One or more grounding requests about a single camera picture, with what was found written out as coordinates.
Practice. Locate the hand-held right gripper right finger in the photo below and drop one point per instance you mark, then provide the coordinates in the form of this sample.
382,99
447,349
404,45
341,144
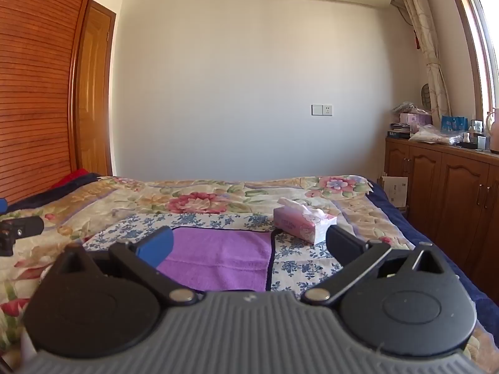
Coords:
343,243

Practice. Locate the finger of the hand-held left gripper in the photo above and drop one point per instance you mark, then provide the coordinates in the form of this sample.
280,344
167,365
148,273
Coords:
2,205
21,228

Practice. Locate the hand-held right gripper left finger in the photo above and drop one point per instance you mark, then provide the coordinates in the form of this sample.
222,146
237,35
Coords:
156,247

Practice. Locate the purple towel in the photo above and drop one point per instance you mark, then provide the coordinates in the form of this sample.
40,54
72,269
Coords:
218,253

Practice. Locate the pink tissue box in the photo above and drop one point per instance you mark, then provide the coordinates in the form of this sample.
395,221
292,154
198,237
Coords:
302,222

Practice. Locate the blue floral white cloth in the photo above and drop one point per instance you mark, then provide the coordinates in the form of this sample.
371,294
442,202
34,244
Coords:
296,265

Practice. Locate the dark blue blanket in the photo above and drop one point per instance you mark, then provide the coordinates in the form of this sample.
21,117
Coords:
58,191

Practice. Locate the floral quilt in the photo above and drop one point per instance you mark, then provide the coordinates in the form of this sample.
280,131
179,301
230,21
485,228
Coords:
187,198

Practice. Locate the red cloth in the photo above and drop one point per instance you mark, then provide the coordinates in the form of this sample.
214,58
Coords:
72,177

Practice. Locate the white cardboard box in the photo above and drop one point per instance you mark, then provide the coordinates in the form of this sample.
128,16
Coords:
395,191

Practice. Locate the navy bed sheet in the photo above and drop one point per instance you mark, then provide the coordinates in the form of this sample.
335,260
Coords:
429,233

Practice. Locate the wooden cabinet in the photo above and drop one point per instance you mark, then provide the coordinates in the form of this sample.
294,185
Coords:
440,187

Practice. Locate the wooden louvered wardrobe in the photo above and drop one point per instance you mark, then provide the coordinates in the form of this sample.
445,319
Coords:
35,85

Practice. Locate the stack of books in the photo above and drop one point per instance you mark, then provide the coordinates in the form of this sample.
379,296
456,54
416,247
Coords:
399,130

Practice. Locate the clear plastic bag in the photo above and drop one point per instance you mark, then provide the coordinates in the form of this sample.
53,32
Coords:
430,134

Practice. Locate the wooden door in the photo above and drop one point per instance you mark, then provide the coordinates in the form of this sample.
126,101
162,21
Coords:
95,93

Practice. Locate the blue box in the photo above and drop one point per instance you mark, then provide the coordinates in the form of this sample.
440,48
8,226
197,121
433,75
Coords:
454,123

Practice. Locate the small electric fan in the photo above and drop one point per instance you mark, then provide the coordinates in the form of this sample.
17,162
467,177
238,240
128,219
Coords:
425,97

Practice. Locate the pink thermos jug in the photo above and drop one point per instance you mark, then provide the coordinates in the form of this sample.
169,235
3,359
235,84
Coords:
495,132

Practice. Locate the patterned beige curtain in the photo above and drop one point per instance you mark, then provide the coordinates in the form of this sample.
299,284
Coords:
427,39

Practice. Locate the white wall socket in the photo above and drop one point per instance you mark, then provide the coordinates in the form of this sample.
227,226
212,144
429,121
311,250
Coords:
322,110

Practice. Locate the wooden window frame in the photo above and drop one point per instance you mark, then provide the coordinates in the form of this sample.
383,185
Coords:
477,46

